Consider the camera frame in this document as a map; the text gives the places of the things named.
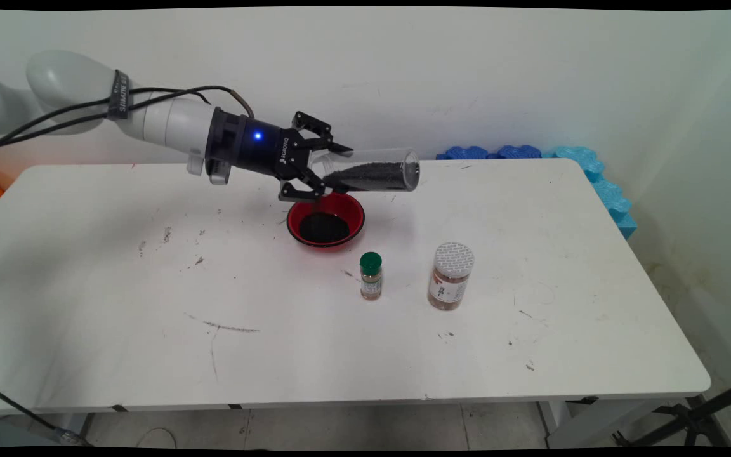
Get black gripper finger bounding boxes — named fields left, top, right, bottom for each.
left=291, top=111, right=355, bottom=158
left=279, top=168, right=350, bottom=203

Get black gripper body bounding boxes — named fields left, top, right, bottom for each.
left=206, top=107, right=317, bottom=182

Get clear jar with black grains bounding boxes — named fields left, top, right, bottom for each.
left=312, top=147, right=421, bottom=193

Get red bowl with black grains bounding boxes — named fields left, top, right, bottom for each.
left=286, top=192, right=366, bottom=249

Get green-capped spice bottle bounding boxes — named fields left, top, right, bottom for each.
left=359, top=251, right=383, bottom=301

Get white-capped jar brown contents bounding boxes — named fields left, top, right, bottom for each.
left=427, top=242, right=475, bottom=312

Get light blue foam mat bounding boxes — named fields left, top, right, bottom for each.
left=542, top=145, right=638, bottom=241

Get white table leg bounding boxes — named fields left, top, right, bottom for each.
left=540, top=397, right=690, bottom=448

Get black tripod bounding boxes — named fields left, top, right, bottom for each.
left=613, top=376, right=731, bottom=448

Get translucent wrist camera bracket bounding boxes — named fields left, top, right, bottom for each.
left=187, top=149, right=232, bottom=186

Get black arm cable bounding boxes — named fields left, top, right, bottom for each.
left=0, top=84, right=256, bottom=147
left=0, top=91, right=211, bottom=153

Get black strap on arm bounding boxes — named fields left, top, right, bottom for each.
left=107, top=70, right=133, bottom=120

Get white cable on floor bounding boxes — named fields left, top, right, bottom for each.
left=134, top=427, right=179, bottom=449

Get black cable on floor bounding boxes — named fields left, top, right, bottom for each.
left=0, top=380, right=90, bottom=446

